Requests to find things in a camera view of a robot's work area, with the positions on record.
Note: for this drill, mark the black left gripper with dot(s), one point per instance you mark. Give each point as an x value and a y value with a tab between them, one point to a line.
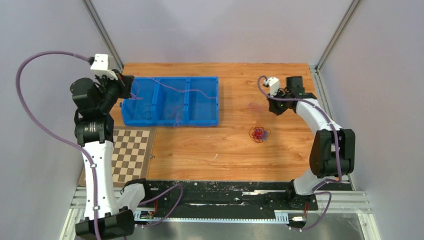
124	83

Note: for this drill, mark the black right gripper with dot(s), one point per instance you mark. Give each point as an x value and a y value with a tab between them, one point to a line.
273	108

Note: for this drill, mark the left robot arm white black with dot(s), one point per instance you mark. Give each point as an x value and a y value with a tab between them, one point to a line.
106	217

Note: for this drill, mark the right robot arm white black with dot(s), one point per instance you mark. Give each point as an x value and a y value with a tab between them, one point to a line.
332	154

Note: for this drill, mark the blue three-compartment plastic bin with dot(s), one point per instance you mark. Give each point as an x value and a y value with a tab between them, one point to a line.
173	101

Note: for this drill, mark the wooden chessboard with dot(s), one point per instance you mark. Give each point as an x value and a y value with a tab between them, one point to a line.
132	153

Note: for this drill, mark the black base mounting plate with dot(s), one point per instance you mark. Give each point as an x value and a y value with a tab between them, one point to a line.
184	199

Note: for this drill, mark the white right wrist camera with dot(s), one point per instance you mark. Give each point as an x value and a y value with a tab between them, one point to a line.
273	83

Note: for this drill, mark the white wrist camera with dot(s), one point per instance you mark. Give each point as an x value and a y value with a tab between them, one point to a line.
273	83
101	66

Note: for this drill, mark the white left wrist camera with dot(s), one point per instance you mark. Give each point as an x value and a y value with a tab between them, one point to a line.
101	66

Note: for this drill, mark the left aluminium corner post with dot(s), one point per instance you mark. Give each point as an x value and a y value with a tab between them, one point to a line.
97	21

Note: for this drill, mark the aluminium corner post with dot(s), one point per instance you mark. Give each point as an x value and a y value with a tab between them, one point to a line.
97	21
348	15

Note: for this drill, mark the aluminium frame rail front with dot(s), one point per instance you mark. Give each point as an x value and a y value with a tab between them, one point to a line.
352	202

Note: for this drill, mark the right aluminium corner post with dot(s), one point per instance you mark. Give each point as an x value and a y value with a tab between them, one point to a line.
348	15

